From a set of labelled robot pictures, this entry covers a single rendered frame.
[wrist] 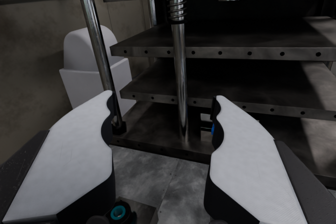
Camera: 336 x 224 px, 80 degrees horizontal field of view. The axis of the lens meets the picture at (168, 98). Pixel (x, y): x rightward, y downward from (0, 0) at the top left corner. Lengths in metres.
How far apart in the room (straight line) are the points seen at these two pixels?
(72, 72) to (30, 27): 0.65
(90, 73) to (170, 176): 1.59
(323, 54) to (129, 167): 0.91
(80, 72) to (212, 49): 1.72
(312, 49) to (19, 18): 2.51
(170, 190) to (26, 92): 2.15
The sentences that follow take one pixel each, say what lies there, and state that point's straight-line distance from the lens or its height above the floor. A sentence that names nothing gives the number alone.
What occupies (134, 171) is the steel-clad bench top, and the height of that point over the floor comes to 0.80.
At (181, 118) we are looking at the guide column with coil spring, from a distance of 1.02.
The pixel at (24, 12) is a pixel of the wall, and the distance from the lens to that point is 2.72.
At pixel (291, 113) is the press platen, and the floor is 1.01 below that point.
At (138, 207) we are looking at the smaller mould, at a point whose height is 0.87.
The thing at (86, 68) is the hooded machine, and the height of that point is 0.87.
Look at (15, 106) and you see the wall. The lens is 2.68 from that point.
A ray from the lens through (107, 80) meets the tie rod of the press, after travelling 1.10.
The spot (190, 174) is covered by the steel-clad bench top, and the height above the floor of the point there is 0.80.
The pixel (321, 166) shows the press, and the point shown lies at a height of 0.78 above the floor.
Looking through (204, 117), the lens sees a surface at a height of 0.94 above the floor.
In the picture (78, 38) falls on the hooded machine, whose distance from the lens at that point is 2.25.
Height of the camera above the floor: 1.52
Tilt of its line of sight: 28 degrees down
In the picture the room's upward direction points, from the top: 6 degrees counter-clockwise
